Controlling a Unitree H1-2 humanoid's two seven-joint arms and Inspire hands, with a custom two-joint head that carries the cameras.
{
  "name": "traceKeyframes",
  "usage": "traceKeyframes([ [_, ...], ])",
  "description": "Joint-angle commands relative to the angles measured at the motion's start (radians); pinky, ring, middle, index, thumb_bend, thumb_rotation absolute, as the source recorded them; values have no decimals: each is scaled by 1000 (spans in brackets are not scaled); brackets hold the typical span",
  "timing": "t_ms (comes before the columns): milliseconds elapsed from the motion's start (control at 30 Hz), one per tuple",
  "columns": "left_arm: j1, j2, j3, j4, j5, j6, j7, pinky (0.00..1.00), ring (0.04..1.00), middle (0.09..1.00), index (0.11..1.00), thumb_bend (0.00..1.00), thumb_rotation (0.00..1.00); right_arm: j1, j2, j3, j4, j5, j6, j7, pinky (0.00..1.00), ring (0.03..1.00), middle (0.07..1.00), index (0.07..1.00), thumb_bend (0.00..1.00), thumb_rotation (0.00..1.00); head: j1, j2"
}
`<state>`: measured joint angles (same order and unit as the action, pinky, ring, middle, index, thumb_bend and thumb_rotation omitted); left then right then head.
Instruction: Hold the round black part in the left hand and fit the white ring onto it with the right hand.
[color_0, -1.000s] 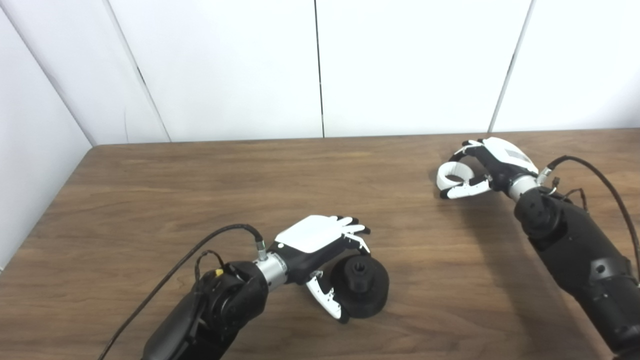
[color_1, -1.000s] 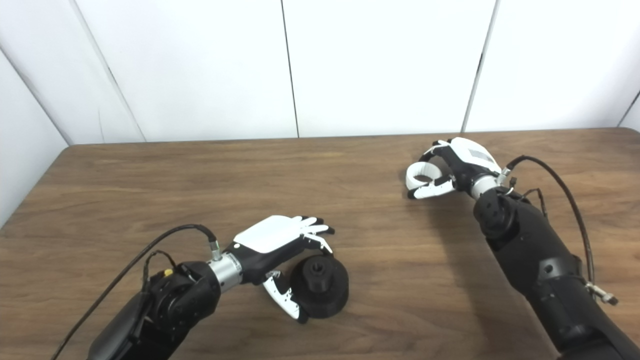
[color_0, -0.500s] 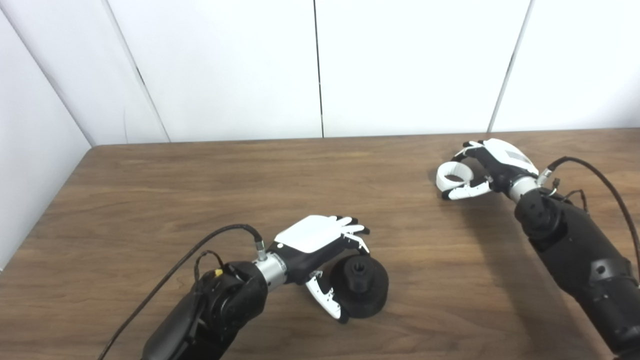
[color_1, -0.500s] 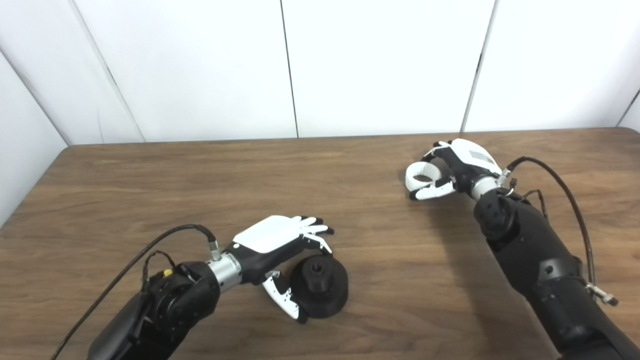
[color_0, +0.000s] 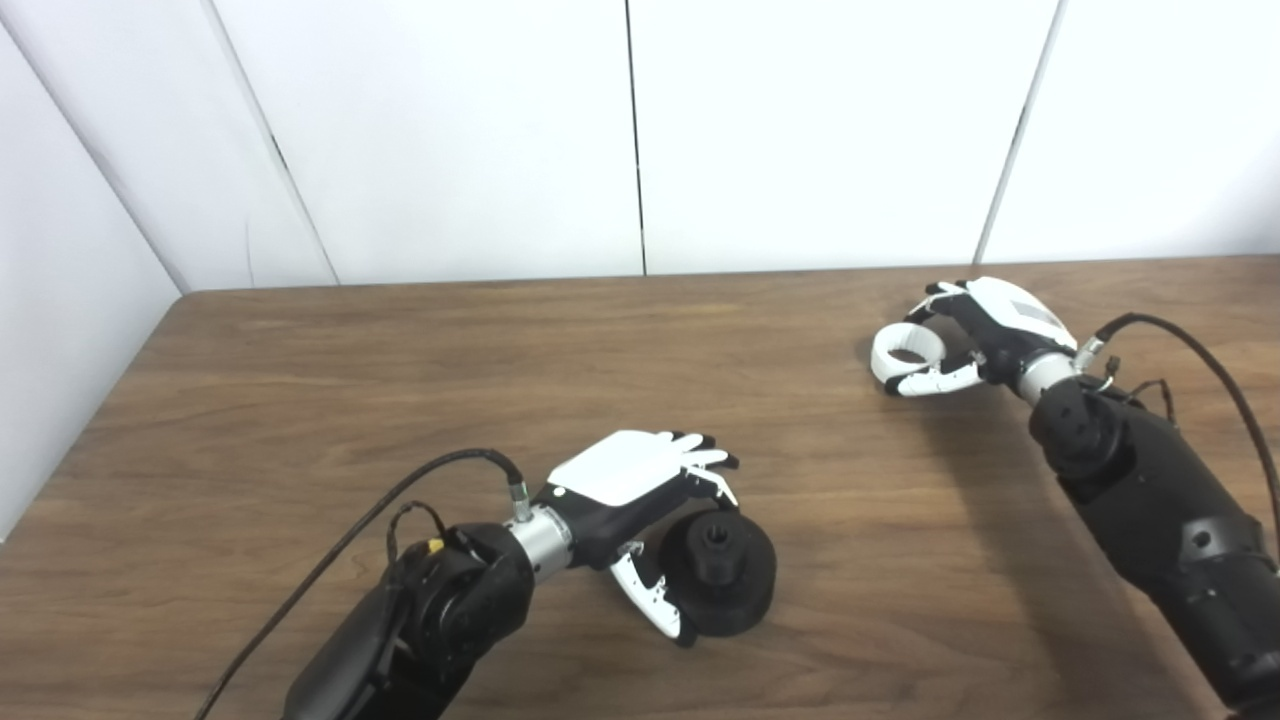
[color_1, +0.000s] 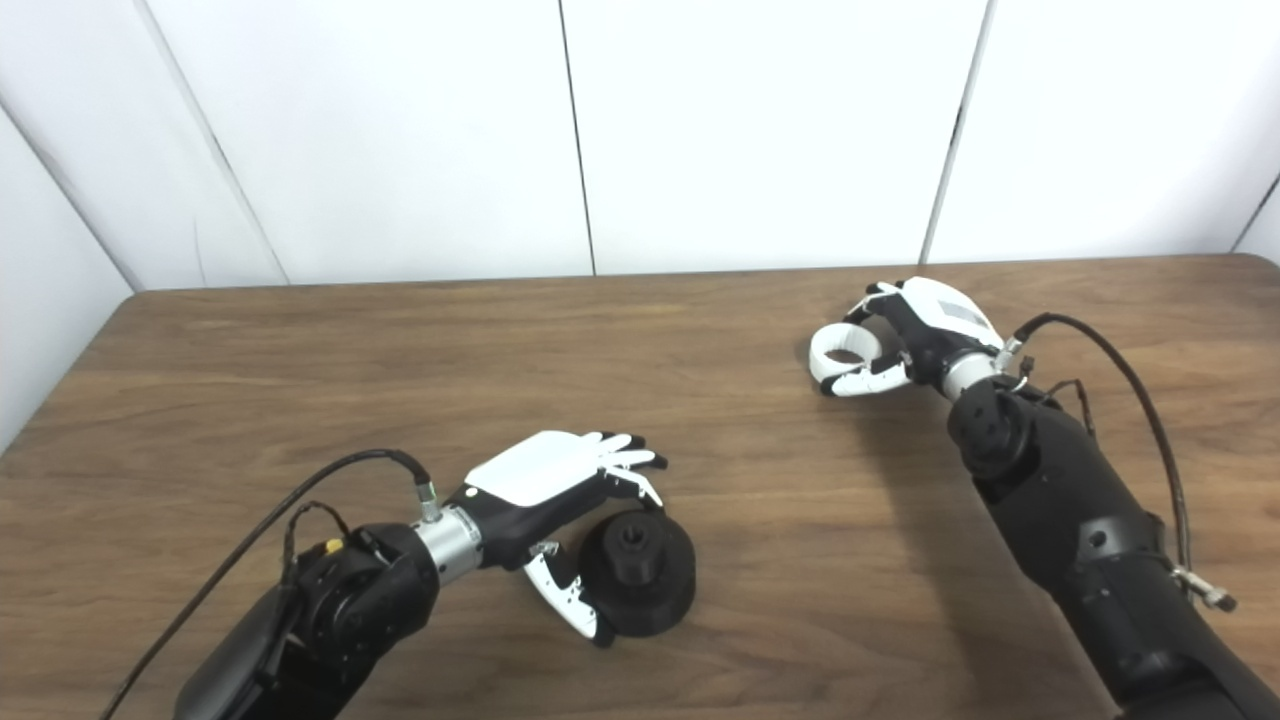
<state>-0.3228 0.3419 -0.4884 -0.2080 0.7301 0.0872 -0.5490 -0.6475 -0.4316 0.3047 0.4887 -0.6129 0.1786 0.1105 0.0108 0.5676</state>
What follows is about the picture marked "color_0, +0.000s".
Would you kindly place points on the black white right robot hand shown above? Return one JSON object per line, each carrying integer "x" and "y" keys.
{"x": 1010, "y": 320}

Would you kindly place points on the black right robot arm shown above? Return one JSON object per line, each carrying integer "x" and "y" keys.
{"x": 1160, "y": 510}

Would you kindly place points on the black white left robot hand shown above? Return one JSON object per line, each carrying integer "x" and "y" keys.
{"x": 610, "y": 470}

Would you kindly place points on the round black plastic part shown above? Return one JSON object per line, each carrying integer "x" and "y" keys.
{"x": 740, "y": 590}

